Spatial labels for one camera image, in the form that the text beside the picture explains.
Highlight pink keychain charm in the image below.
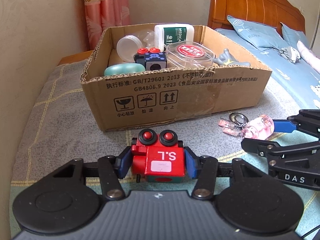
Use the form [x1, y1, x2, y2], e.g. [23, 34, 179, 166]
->
[218, 112, 275, 140]

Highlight red toy train block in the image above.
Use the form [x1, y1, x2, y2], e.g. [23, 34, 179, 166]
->
[131, 128, 185, 183]

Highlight grey figurine toy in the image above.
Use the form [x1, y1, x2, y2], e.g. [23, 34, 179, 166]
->
[213, 48, 251, 67]

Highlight mint green oval case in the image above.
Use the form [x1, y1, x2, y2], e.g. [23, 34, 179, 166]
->
[104, 63, 145, 76]

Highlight clear round box red label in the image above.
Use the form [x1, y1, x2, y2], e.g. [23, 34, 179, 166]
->
[165, 41, 215, 68]

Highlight black toy block red wheels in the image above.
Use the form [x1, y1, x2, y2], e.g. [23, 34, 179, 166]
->
[133, 47, 167, 71]

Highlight clear plastic jar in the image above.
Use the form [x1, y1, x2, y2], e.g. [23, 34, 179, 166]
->
[116, 29, 155, 63]

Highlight white green medicine bottle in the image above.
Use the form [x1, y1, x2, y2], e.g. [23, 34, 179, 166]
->
[154, 23, 195, 51]

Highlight grey green checked mat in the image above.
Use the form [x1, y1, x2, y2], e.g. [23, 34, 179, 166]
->
[9, 61, 319, 237]

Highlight grey crumpled cloth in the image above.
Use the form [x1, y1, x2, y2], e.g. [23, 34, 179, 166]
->
[278, 46, 301, 64]

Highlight blue pillow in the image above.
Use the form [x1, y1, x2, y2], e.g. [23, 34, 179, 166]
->
[227, 15, 289, 51]
[281, 22, 309, 49]

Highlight open cardboard box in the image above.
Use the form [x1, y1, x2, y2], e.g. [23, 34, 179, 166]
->
[80, 23, 272, 131]

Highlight wooden bed headboard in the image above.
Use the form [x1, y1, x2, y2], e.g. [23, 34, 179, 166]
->
[207, 0, 305, 34]

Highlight pink curtain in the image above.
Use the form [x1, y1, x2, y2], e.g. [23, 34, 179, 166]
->
[84, 0, 131, 49]

